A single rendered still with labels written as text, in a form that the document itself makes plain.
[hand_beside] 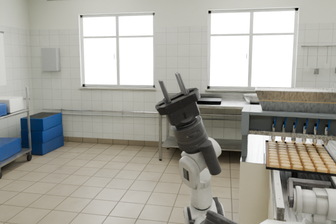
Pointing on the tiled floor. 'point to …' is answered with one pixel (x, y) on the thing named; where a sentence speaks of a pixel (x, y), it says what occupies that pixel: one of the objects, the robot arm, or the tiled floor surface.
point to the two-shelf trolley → (28, 134)
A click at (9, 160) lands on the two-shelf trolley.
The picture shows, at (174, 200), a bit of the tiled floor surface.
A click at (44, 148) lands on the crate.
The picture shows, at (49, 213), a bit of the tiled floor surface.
